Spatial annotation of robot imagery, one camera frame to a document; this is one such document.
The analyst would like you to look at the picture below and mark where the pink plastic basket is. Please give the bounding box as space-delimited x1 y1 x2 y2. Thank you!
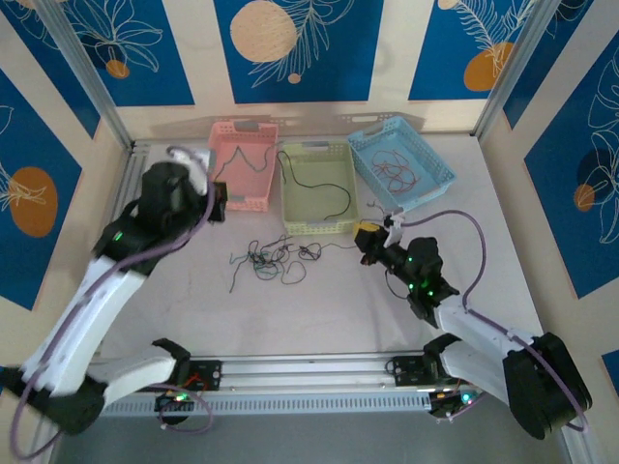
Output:
207 120 280 213

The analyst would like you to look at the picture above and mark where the thin grey-green cable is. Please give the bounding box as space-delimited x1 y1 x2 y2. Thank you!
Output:
214 141 282 181

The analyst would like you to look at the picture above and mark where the green plastic basket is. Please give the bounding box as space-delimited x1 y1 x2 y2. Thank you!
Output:
280 139 360 236

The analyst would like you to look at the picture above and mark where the thin orange cable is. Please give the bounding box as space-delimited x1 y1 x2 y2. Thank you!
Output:
381 152 423 195

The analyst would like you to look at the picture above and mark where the thin red cable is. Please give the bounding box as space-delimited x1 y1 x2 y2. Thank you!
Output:
369 149 412 192

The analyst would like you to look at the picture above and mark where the long thin black cable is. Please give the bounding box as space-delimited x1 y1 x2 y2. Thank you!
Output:
277 150 352 221

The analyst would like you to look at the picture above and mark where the blue plastic basket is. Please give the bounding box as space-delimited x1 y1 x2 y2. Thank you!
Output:
346 115 458 214

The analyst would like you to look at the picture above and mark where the circuit board with green light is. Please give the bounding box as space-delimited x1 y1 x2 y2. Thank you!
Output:
427 386 484 421
154 385 200 412

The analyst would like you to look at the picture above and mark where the aluminium side rail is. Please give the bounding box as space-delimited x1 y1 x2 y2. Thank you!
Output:
560 434 589 464
86 142 150 272

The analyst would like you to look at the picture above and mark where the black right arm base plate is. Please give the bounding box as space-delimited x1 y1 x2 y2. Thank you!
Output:
389 355 483 388

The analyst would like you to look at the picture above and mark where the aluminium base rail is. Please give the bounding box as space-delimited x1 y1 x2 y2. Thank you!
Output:
91 351 509 393

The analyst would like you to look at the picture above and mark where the grey slotted cable duct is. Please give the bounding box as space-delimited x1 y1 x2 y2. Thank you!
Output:
101 391 436 418

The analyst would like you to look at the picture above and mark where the aluminium frame post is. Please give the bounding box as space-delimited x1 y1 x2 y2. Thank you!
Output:
471 0 594 141
33 0 141 156

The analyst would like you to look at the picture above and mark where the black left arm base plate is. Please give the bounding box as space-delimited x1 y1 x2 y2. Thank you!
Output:
186 360 223 392

